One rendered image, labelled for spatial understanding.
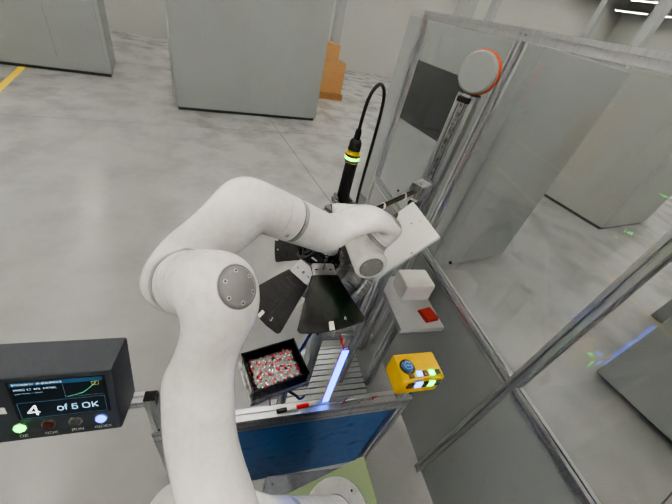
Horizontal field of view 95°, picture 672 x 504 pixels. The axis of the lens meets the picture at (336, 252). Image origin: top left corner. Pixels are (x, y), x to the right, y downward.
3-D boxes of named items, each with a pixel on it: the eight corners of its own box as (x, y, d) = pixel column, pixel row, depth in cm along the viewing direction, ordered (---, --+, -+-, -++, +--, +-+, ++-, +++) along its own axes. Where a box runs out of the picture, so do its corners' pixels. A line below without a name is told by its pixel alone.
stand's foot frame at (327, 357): (350, 351, 232) (353, 344, 227) (368, 414, 198) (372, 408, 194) (266, 357, 213) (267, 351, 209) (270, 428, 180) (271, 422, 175)
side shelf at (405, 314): (413, 279, 181) (415, 276, 179) (441, 330, 155) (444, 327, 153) (375, 279, 174) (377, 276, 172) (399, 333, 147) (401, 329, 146)
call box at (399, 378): (421, 366, 119) (432, 350, 113) (432, 391, 112) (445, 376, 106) (383, 370, 115) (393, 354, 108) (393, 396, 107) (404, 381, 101)
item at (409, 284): (415, 279, 177) (423, 264, 170) (428, 300, 165) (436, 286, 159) (389, 279, 172) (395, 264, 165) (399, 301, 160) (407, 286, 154)
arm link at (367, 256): (360, 215, 81) (336, 238, 84) (376, 247, 71) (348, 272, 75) (380, 230, 86) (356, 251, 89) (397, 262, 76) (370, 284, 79)
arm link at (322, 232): (319, 162, 59) (394, 212, 82) (269, 218, 65) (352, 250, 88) (338, 192, 54) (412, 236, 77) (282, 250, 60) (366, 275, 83)
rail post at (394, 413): (355, 462, 176) (402, 397, 128) (357, 470, 173) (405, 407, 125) (348, 463, 175) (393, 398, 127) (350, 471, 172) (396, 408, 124)
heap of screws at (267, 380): (289, 349, 130) (290, 344, 127) (301, 379, 121) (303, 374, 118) (243, 363, 121) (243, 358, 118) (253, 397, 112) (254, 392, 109)
